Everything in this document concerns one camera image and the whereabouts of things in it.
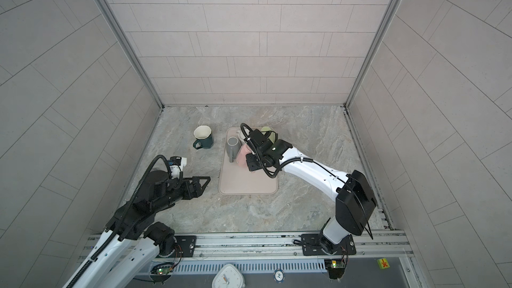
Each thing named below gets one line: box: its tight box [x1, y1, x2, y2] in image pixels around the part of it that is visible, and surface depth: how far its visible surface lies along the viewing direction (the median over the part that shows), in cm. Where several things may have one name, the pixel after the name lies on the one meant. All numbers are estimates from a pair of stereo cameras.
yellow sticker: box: [376, 258, 391, 270], surface depth 68 cm
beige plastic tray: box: [218, 127, 278, 196], surface depth 88 cm
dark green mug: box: [192, 124, 214, 150], surface depth 94 cm
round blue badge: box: [273, 268, 285, 284], surface depth 67 cm
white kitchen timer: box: [212, 263, 246, 288], surface depth 64 cm
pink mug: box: [236, 144, 252, 169], surface depth 80 cm
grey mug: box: [226, 136, 242, 164], surface depth 91 cm
